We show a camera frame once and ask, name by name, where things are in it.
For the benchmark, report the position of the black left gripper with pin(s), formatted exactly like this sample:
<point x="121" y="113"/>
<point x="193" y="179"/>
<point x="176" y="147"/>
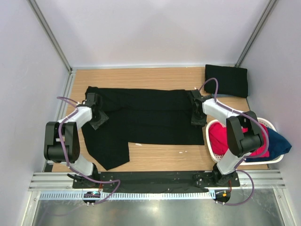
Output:
<point x="103" y="118"/>

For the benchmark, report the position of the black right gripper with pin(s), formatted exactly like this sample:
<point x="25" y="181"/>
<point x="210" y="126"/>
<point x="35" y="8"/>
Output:
<point x="195" y="121"/>

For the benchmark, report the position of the black t shirt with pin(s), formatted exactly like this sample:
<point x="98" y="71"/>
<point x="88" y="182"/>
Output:
<point x="147" y="116"/>
<point x="232" y="81"/>

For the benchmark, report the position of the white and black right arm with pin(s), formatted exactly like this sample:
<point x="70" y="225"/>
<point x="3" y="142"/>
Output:
<point x="244" y="133"/>

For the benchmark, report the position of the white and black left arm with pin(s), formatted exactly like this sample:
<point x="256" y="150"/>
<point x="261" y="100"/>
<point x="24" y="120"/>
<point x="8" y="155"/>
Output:
<point x="61" y="143"/>

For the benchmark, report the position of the red t shirt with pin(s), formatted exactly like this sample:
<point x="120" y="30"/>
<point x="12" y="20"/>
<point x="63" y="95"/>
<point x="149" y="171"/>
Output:
<point x="218" y="134"/>

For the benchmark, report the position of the folded grey t shirt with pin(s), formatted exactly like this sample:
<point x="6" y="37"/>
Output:
<point x="220" y="95"/>

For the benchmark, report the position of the white laundry basket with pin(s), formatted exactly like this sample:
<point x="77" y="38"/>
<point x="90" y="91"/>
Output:
<point x="217" y="156"/>

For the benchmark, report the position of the folded black t shirt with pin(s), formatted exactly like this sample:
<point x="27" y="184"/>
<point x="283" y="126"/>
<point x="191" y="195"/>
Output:
<point x="232" y="81"/>

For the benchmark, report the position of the navy blue t shirt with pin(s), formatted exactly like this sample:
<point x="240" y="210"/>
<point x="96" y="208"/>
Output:
<point x="278" y="146"/>

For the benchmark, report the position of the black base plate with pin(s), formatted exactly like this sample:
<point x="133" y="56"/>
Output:
<point x="157" y="182"/>

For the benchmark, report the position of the white slotted cable duct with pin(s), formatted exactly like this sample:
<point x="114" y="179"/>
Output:
<point x="84" y="195"/>

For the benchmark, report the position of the left aluminium frame post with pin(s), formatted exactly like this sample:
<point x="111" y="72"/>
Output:
<point x="48" y="31"/>

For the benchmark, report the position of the aluminium frame post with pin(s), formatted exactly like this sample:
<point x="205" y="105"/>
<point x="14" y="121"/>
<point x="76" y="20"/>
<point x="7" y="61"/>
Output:
<point x="256" y="31"/>
<point x="48" y="31"/>

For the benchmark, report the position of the right aluminium frame post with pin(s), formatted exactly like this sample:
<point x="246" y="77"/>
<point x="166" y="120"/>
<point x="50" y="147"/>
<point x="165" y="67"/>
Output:
<point x="256" y="31"/>

